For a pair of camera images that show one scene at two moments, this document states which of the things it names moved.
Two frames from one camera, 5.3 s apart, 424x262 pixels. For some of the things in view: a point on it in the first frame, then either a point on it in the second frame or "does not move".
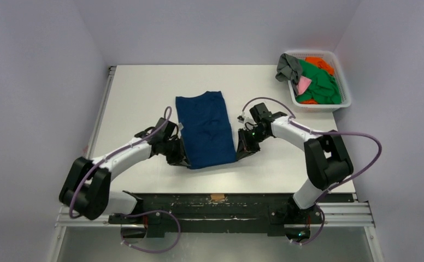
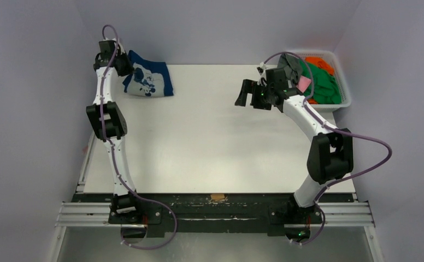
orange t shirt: (319, 62) does not move
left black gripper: (180, 158) → (129, 69)
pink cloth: (302, 84) does not move
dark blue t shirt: (206, 129) → (149, 78)
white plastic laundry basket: (331, 59) does not move
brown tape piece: (216, 196) does not move
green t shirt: (324, 88) does not move
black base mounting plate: (223, 215) does not move
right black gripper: (245, 145) → (257, 96)
